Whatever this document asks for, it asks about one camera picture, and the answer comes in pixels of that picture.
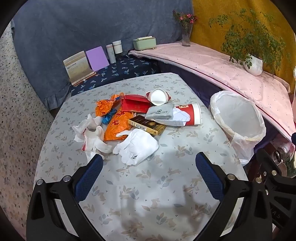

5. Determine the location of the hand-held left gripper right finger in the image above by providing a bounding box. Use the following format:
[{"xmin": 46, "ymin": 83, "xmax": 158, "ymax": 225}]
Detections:
[{"xmin": 195, "ymin": 152, "xmax": 274, "ymax": 241}]

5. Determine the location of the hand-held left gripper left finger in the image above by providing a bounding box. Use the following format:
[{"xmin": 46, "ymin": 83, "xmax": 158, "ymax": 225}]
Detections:
[{"xmin": 26, "ymin": 153, "xmax": 104, "ymax": 241}]

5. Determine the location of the white tissue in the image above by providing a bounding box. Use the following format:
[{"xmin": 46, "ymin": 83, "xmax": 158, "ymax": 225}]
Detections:
[{"xmin": 72, "ymin": 113, "xmax": 112, "ymax": 160}]

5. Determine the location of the bin with white plastic liner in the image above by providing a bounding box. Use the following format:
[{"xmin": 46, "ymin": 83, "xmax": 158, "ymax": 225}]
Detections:
[{"xmin": 209, "ymin": 90, "xmax": 267, "ymax": 165}]

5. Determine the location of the orange bag with red print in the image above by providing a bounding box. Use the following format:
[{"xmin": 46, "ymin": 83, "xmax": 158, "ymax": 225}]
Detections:
[{"xmin": 104, "ymin": 110, "xmax": 135, "ymax": 142}]

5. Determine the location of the white cloth glove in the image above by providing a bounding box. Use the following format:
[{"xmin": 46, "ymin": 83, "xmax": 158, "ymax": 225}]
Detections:
[{"xmin": 112, "ymin": 129, "xmax": 160, "ymax": 166}]

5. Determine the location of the blue plastic bag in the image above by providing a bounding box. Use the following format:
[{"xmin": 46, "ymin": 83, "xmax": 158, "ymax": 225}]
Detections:
[{"xmin": 102, "ymin": 108, "xmax": 117, "ymax": 125}]

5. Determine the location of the white paper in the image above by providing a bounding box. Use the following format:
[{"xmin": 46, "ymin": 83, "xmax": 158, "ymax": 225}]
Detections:
[{"xmin": 154, "ymin": 108, "xmax": 192, "ymax": 127}]

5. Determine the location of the orange bag with blue print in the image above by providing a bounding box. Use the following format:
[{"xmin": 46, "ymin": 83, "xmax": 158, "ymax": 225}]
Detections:
[{"xmin": 95, "ymin": 92, "xmax": 125, "ymax": 117}]

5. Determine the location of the dark gold cigarette box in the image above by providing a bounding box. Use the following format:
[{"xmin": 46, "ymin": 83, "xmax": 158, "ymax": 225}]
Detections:
[{"xmin": 128, "ymin": 115, "xmax": 166, "ymax": 136}]

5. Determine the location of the grey cloth pouch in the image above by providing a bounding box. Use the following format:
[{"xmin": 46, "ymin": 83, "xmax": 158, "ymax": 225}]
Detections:
[{"xmin": 145, "ymin": 103, "xmax": 175, "ymax": 121}]

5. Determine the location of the red cardboard box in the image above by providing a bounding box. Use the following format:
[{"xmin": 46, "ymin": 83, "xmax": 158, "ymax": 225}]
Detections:
[{"xmin": 121, "ymin": 94, "xmax": 151, "ymax": 114}]

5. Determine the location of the crushed white paper cup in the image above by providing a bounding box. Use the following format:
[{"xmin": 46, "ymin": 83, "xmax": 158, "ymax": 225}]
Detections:
[{"xmin": 145, "ymin": 88, "xmax": 172, "ymax": 106}]

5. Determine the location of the floral grey tablecloth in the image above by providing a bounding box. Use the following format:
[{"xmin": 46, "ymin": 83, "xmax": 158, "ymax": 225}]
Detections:
[{"xmin": 33, "ymin": 72, "xmax": 249, "ymax": 241}]

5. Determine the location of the white plant pot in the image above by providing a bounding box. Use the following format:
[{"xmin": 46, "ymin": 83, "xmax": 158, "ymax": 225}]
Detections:
[{"xmin": 243, "ymin": 53, "xmax": 264, "ymax": 76}]

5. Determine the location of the dark purple cloth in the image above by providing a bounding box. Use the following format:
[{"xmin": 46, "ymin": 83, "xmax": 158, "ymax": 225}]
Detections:
[{"xmin": 157, "ymin": 61, "xmax": 223, "ymax": 110}]

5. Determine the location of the navy floral cloth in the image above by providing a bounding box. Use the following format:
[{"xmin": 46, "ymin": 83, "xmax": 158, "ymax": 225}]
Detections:
[{"xmin": 70, "ymin": 54, "xmax": 160, "ymax": 97}]

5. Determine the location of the green leafy plant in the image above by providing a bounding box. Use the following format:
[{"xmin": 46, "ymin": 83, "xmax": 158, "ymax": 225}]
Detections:
[{"xmin": 209, "ymin": 8, "xmax": 292, "ymax": 80}]

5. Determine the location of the pink dotted cloth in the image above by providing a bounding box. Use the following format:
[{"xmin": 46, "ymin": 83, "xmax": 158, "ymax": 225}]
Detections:
[{"xmin": 128, "ymin": 42, "xmax": 296, "ymax": 143}]

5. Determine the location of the purple board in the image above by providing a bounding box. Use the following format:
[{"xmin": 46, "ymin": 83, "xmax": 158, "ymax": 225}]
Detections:
[{"xmin": 85, "ymin": 46, "xmax": 110, "ymax": 70}]

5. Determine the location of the white tube bottle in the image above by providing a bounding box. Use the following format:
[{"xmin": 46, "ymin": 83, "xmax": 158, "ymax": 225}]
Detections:
[{"xmin": 106, "ymin": 44, "xmax": 116, "ymax": 64}]

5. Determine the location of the glass vase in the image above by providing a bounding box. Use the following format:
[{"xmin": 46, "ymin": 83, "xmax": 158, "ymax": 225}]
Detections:
[{"xmin": 181, "ymin": 23, "xmax": 193, "ymax": 47}]

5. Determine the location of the pale green box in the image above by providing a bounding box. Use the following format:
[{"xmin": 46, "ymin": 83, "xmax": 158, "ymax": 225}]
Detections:
[{"xmin": 132, "ymin": 36, "xmax": 157, "ymax": 51}]

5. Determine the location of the blue-grey backdrop cloth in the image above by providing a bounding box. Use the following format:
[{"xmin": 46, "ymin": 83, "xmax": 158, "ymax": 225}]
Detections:
[{"xmin": 10, "ymin": 0, "xmax": 194, "ymax": 111}]

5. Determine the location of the mustard yellow backdrop cloth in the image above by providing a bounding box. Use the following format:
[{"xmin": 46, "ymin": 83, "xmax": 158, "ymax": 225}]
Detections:
[{"xmin": 192, "ymin": 0, "xmax": 296, "ymax": 93}]

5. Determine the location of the pink flower bunch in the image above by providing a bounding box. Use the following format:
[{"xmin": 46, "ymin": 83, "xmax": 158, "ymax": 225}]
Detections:
[{"xmin": 173, "ymin": 10, "xmax": 198, "ymax": 29}]

